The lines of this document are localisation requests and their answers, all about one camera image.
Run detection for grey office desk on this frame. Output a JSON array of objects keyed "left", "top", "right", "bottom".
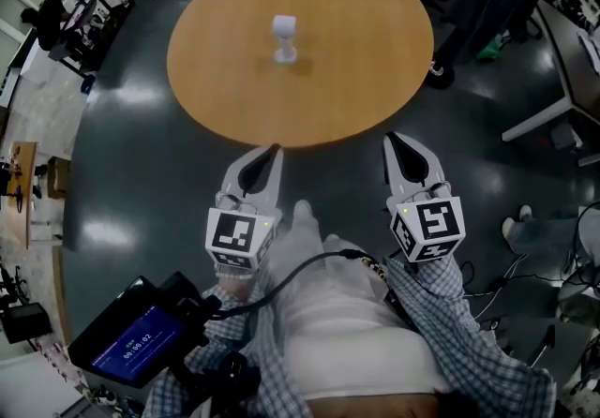
[{"left": 501, "top": 0, "right": 600, "bottom": 142}]

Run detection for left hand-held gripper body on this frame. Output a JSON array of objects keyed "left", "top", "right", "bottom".
[{"left": 204, "top": 189, "right": 284, "bottom": 273}]

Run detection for black tablet mount rig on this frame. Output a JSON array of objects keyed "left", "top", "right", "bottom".
[{"left": 158, "top": 271, "right": 263, "bottom": 418}]

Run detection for thin black floor cables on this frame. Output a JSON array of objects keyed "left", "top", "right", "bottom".
[{"left": 461, "top": 252, "right": 600, "bottom": 314}]

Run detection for person's leg in light trousers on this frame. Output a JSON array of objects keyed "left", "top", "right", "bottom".
[{"left": 276, "top": 199, "right": 329, "bottom": 276}]

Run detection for wooden side desk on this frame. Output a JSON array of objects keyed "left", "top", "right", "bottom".
[{"left": 7, "top": 140, "right": 39, "bottom": 249}]

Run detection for person's right forearm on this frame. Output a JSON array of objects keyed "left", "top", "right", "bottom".
[{"left": 386, "top": 252, "right": 484, "bottom": 337}]

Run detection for brown cardboard box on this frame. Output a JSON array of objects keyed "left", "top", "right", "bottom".
[{"left": 46, "top": 156, "right": 72, "bottom": 200}]

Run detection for person's torso in white shirt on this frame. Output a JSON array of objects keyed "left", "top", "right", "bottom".
[{"left": 142, "top": 237, "right": 559, "bottom": 418}]

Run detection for black equipment box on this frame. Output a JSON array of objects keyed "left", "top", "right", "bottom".
[{"left": 0, "top": 302, "right": 53, "bottom": 345}]

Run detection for grey office chair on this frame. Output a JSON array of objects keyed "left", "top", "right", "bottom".
[{"left": 555, "top": 261, "right": 600, "bottom": 326}]

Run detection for green bag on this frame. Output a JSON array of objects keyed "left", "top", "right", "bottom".
[{"left": 476, "top": 34, "right": 506, "bottom": 62}]

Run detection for black tablet with blue screen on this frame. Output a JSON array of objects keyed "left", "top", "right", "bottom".
[{"left": 67, "top": 275, "right": 210, "bottom": 390}]

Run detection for cluttered work desk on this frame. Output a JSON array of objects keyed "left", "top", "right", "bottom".
[{"left": 46, "top": 0, "right": 138, "bottom": 78}]

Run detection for person's left forearm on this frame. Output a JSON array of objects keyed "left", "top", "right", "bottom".
[{"left": 201, "top": 265, "right": 266, "bottom": 328}]

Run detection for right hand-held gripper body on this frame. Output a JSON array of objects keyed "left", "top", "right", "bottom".
[{"left": 384, "top": 180, "right": 467, "bottom": 263}]

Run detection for white bead bracelet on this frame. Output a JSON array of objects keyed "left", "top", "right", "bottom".
[{"left": 215, "top": 263, "right": 257, "bottom": 284}]

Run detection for thick black cable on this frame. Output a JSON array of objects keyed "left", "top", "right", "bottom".
[{"left": 205, "top": 248, "right": 390, "bottom": 320}]

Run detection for small white fan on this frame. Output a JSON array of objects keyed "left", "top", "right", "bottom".
[{"left": 271, "top": 14, "right": 299, "bottom": 65}]

